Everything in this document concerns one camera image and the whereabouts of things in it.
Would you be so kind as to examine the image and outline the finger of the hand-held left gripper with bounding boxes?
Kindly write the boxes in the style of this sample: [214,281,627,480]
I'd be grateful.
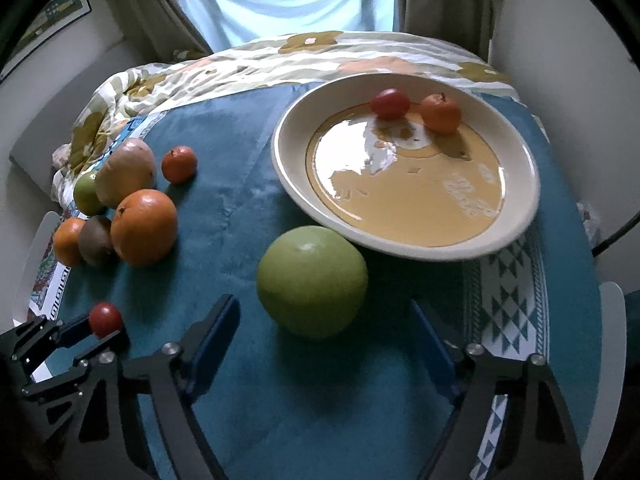
[0,312,96,361]
[19,331,130,433]

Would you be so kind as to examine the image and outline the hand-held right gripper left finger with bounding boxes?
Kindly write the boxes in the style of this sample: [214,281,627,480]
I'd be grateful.
[65,294,241,480]

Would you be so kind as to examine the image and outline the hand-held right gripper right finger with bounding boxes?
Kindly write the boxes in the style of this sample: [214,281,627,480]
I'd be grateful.
[410,299,586,480]

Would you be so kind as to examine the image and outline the small red tomato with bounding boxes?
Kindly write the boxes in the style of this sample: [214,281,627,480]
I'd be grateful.
[89,302,124,338]
[370,88,412,121]

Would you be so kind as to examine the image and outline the small orange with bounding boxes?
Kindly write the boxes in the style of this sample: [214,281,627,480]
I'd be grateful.
[53,217,87,268]

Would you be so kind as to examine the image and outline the large green round fruit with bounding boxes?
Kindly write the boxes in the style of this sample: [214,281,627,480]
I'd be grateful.
[256,226,369,338]

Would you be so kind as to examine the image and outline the large orange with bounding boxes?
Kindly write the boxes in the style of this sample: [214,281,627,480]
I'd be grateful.
[110,189,179,267]

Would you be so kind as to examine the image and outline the small green apple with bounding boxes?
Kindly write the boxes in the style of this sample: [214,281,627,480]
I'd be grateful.
[73,172,108,216]

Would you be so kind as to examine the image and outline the cream bowl with yellow centre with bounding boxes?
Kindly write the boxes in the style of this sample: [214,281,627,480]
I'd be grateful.
[271,72,542,263]

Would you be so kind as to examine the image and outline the brown potato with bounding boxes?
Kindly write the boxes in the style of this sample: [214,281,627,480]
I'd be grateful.
[95,138,158,209]

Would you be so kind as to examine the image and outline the reddish orange tangerine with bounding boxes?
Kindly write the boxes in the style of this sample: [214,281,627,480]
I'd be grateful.
[161,146,198,184]

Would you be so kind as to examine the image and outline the colourful printed mat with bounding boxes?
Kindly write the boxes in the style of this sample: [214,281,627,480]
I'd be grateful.
[27,240,76,326]

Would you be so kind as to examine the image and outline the brown kiwi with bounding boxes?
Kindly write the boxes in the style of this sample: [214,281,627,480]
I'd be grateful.
[78,215,117,266]

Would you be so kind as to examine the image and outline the teal cloth with triangle pattern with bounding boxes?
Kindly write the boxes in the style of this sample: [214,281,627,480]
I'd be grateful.
[30,80,603,480]

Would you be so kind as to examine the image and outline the white plastic bag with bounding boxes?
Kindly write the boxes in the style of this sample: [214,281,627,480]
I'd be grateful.
[577,202,601,246]

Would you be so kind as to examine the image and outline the striped floral blanket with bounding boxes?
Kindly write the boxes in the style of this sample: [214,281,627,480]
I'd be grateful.
[50,30,516,211]

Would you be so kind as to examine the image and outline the beige curtain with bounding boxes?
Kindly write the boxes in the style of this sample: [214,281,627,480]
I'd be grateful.
[392,0,496,56]
[95,0,216,63]

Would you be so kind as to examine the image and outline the light blue cloth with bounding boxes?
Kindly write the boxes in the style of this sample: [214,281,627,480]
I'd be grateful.
[170,0,401,56]

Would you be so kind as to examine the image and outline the black cable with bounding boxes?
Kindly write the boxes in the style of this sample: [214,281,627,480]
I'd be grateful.
[590,195,640,256]

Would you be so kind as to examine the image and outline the framed wall poster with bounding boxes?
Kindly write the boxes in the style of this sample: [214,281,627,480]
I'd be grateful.
[0,0,93,81]

